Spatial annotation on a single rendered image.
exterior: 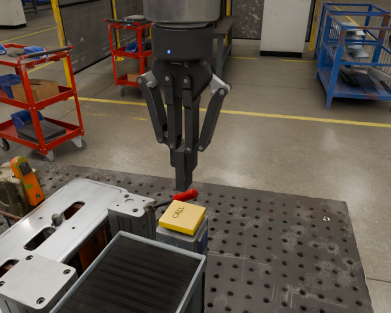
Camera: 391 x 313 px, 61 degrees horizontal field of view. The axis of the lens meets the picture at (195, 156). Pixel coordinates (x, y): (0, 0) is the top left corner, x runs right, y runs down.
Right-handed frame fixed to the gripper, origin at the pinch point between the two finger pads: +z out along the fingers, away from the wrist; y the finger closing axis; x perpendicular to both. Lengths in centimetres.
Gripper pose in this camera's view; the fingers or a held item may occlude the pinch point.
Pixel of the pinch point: (184, 167)
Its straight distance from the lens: 49.6
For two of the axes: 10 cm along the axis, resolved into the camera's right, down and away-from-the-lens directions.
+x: -3.8, 4.6, -8.0
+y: -9.3, -1.9, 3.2
